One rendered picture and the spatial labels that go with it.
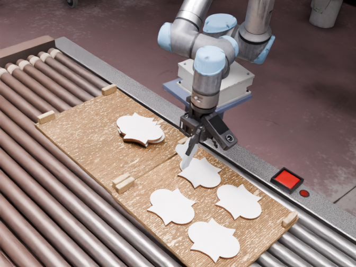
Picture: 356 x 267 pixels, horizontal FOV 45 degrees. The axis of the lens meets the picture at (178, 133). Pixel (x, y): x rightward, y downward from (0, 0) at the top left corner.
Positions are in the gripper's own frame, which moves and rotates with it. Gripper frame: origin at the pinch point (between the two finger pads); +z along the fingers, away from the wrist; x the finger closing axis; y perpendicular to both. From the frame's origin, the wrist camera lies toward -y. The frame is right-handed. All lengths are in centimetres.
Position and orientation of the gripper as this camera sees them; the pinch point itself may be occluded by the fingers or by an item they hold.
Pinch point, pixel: (201, 160)
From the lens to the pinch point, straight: 130.0
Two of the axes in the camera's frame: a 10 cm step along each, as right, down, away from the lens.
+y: -7.0, -4.9, 5.2
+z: -0.7, 7.8, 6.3
